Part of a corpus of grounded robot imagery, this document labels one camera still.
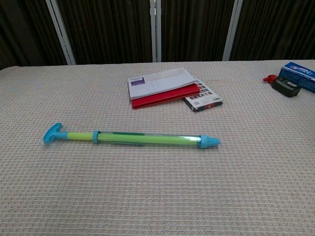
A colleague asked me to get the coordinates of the green blue water pump toy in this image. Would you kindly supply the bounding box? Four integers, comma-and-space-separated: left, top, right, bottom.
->
43, 122, 221, 149

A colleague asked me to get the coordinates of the blue box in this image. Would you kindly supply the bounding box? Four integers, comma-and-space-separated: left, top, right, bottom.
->
278, 61, 315, 93

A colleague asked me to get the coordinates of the red book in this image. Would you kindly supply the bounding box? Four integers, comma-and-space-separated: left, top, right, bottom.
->
131, 83, 200, 110

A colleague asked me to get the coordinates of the white spiral notebook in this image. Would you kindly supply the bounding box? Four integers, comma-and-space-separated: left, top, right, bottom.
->
127, 67, 197, 100

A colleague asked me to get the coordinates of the beige woven tablecloth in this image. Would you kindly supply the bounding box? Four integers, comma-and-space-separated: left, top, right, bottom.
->
0, 59, 315, 236

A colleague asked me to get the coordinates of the dark fabric screen panel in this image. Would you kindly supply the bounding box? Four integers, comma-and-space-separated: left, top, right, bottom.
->
56, 0, 154, 65
229, 0, 315, 61
159, 0, 234, 63
0, 0, 67, 71

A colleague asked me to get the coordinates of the small red cap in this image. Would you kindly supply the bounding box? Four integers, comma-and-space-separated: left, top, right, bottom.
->
263, 74, 278, 84

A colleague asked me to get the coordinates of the small black box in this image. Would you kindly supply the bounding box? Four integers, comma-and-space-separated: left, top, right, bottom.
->
271, 77, 302, 98

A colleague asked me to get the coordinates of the white screen frame post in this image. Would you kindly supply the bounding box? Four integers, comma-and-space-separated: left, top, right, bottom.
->
45, 0, 76, 66
149, 0, 162, 62
222, 0, 244, 61

